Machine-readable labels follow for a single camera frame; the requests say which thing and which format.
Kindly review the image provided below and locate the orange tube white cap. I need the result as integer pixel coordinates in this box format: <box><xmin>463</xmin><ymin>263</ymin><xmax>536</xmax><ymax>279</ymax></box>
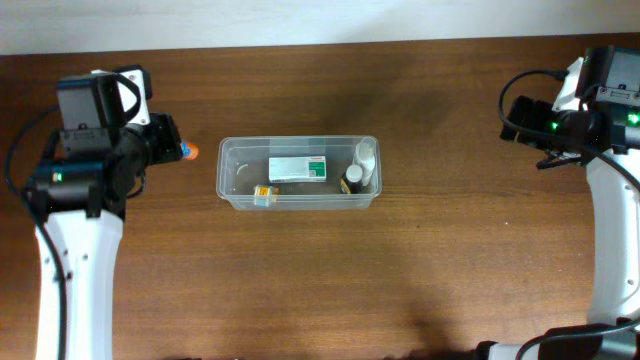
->
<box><xmin>181</xmin><ymin>141</ymin><xmax>199</xmax><ymax>160</ymax></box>

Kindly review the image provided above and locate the small jar gold lid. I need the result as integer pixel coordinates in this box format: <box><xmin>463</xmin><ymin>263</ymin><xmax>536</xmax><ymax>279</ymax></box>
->
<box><xmin>253</xmin><ymin>185</ymin><xmax>279</xmax><ymax>207</ymax></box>

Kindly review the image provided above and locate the white green medicine box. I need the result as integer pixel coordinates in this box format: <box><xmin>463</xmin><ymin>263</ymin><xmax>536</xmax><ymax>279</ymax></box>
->
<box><xmin>268</xmin><ymin>156</ymin><xmax>327</xmax><ymax>183</ymax></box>

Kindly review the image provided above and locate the dark bottle white cap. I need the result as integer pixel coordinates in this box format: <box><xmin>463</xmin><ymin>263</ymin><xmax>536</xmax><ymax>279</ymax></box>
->
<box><xmin>340</xmin><ymin>164</ymin><xmax>363</xmax><ymax>195</ymax></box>

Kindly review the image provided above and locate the white spray bottle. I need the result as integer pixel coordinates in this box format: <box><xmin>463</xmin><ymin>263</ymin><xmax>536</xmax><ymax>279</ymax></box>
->
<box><xmin>353</xmin><ymin>137</ymin><xmax>376</xmax><ymax>187</ymax></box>

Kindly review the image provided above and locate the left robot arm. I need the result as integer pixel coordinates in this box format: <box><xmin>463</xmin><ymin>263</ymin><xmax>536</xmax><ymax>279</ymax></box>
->
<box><xmin>21</xmin><ymin>65</ymin><xmax>184</xmax><ymax>359</ymax></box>

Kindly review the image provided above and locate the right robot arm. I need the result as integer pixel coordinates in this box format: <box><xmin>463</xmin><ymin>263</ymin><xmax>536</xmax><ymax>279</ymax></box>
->
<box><xmin>473</xmin><ymin>46</ymin><xmax>639</xmax><ymax>360</ymax></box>

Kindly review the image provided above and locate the clear plastic container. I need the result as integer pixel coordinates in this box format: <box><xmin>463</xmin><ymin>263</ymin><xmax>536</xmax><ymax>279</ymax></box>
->
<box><xmin>216</xmin><ymin>135</ymin><xmax>382</xmax><ymax>211</ymax></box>

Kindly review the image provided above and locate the right black cable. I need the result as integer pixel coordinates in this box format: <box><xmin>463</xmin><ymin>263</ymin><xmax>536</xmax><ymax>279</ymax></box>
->
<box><xmin>497</xmin><ymin>68</ymin><xmax>640</xmax><ymax>360</ymax></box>

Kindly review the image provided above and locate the black cable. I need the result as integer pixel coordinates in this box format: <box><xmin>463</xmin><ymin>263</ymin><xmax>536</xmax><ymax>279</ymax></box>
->
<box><xmin>3</xmin><ymin>72</ymin><xmax>147</xmax><ymax>360</ymax></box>
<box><xmin>497</xmin><ymin>68</ymin><xmax>640</xmax><ymax>360</ymax></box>

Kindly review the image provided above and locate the left black cable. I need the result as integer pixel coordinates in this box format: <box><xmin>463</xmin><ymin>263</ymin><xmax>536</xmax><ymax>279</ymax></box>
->
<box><xmin>3</xmin><ymin>72</ymin><xmax>147</xmax><ymax>360</ymax></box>

